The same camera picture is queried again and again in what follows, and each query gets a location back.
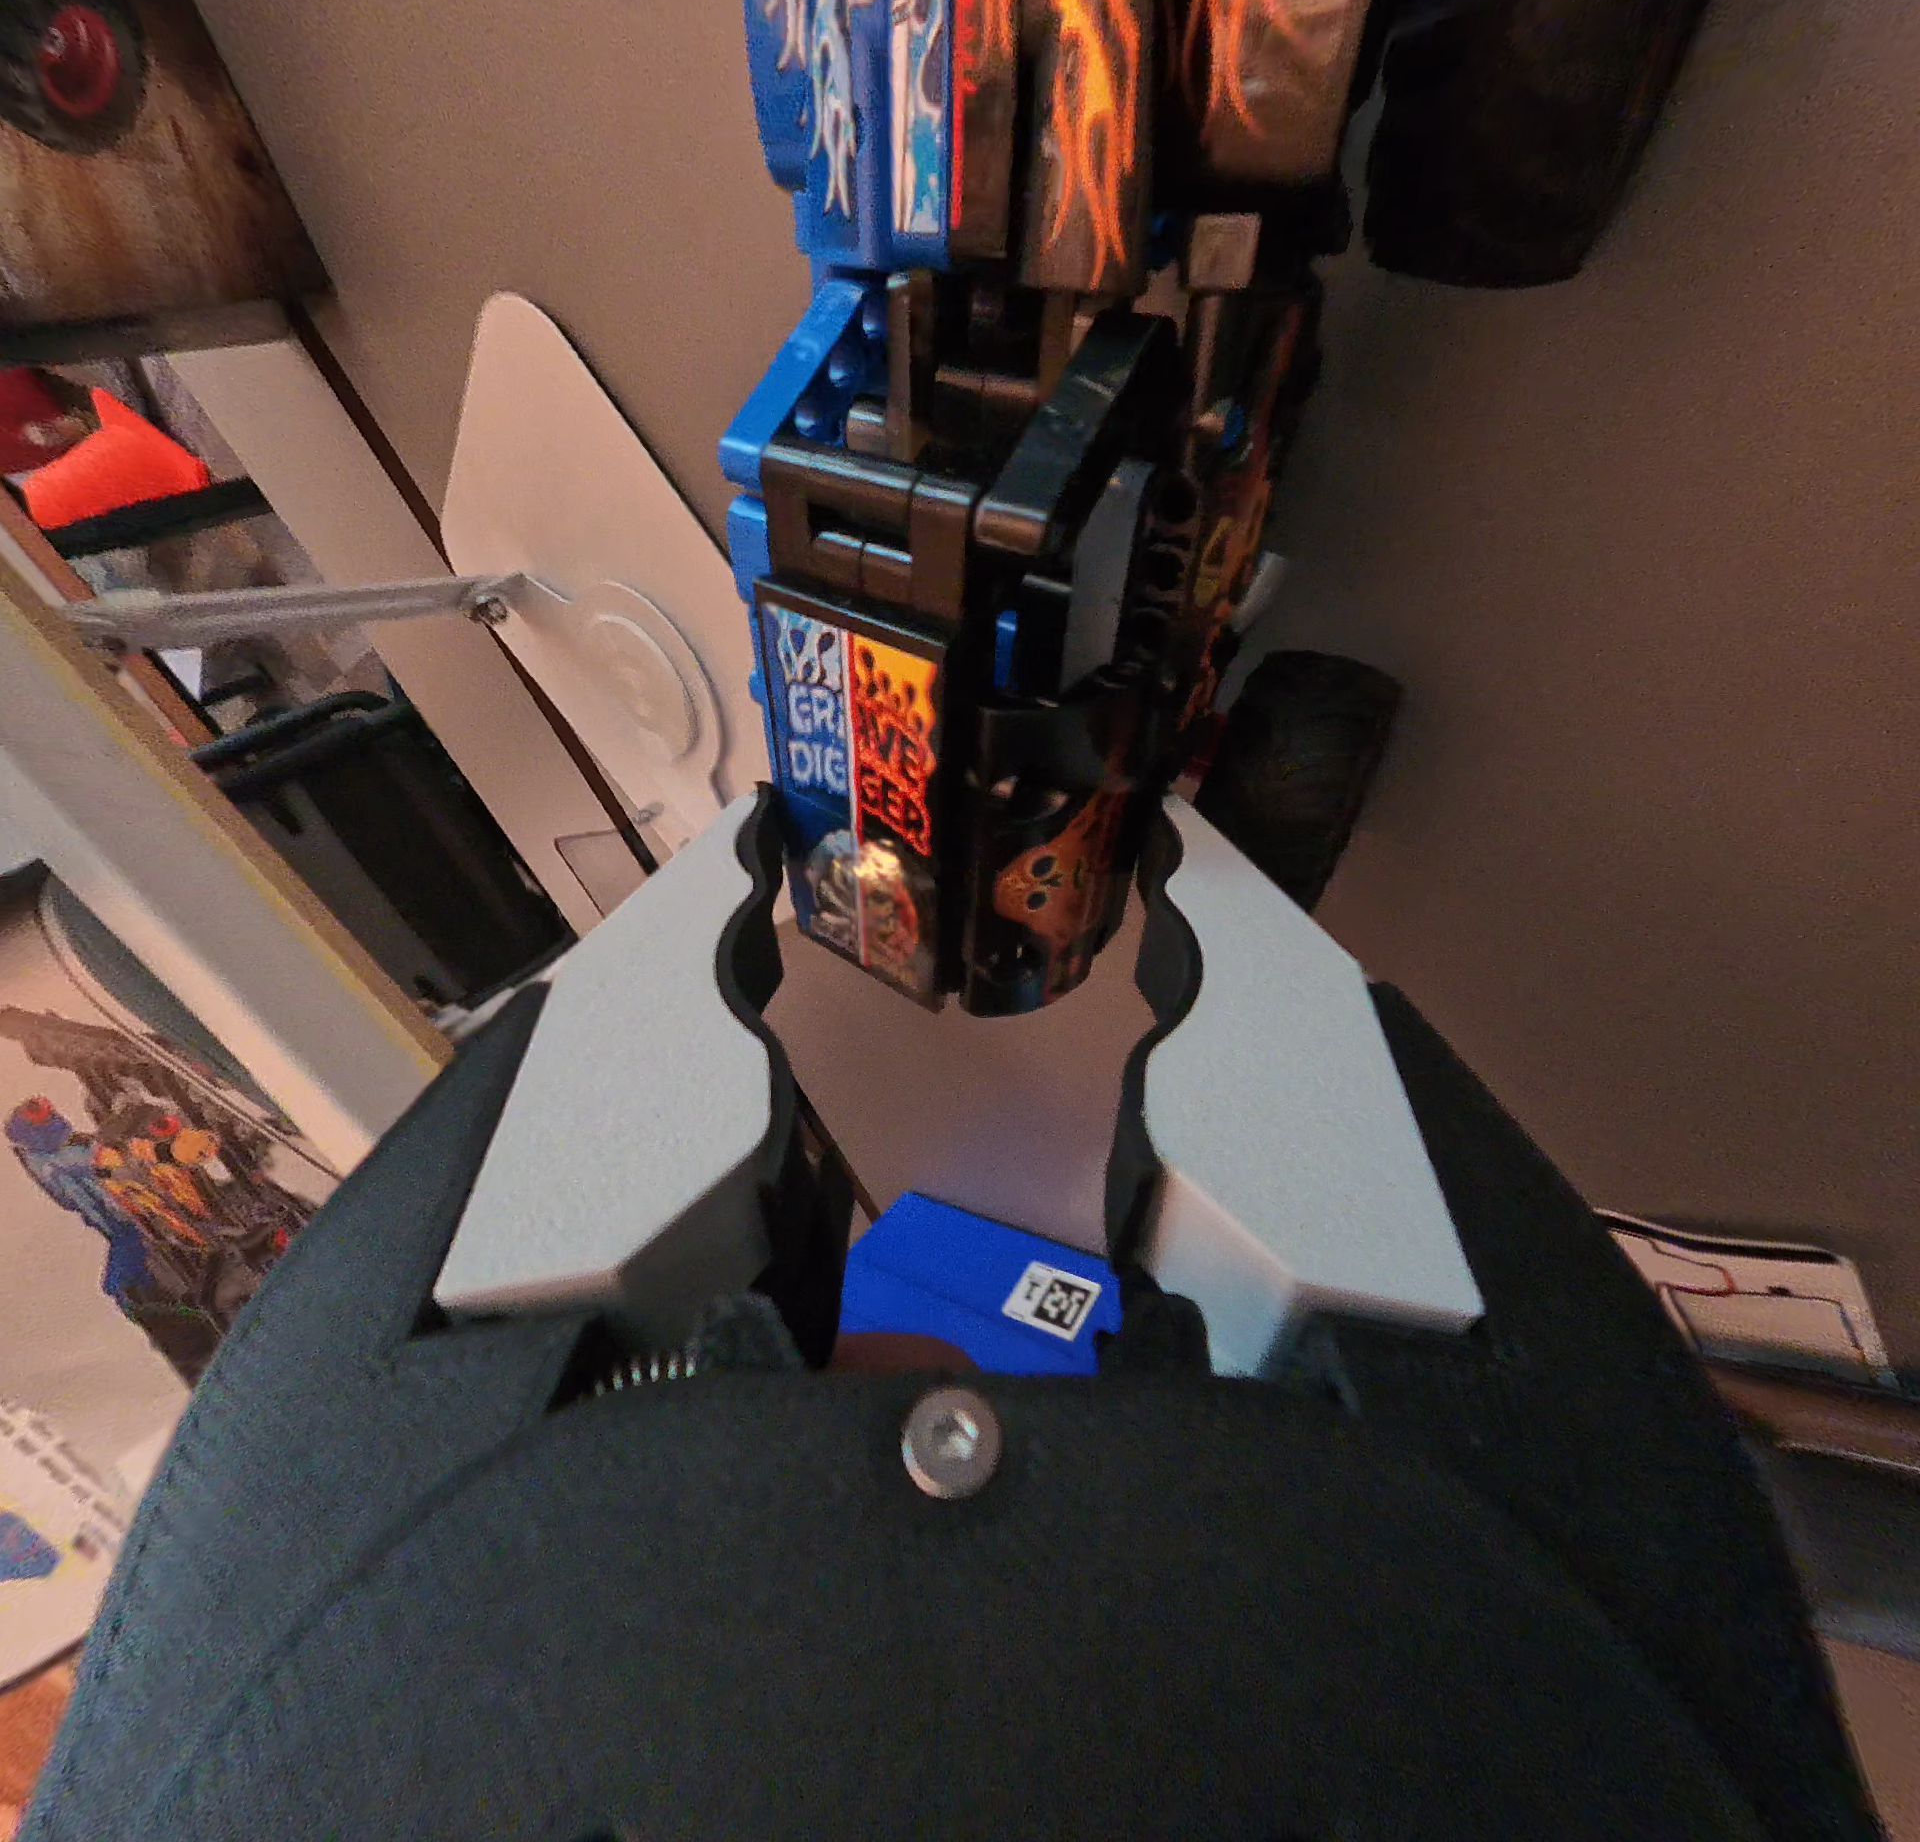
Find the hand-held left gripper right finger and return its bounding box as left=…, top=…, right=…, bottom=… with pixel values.
left=1101, top=797, right=1482, bottom=1379

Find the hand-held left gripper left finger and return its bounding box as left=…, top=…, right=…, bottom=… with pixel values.
left=436, top=794, right=853, bottom=1366

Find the brick-built monster truck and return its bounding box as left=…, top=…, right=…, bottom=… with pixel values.
left=719, top=0, right=1749, bottom=1017

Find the grey desk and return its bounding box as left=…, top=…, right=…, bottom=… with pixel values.
left=146, top=0, right=1920, bottom=1726

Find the blue storage bin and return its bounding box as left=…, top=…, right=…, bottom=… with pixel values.
left=836, top=1195, right=1121, bottom=1379

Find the black office chair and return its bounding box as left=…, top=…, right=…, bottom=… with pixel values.
left=192, top=695, right=571, bottom=1004

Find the instruction booklet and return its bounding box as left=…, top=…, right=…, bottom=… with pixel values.
left=0, top=872, right=355, bottom=1689

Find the sticker sheet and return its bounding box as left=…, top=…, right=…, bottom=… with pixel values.
left=1596, top=1205, right=1901, bottom=1390

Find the black chair armrest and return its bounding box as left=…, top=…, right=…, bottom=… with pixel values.
left=1699, top=1364, right=1920, bottom=1654

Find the white book stand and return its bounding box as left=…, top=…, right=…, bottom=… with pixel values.
left=0, top=295, right=772, bottom=1085

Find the orange traffic cone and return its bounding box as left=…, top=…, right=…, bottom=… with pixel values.
left=38, top=386, right=212, bottom=533

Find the red tote bag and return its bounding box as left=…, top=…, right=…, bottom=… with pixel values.
left=0, top=368, right=94, bottom=472

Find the monster truck toy box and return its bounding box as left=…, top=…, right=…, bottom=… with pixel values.
left=0, top=0, right=331, bottom=330

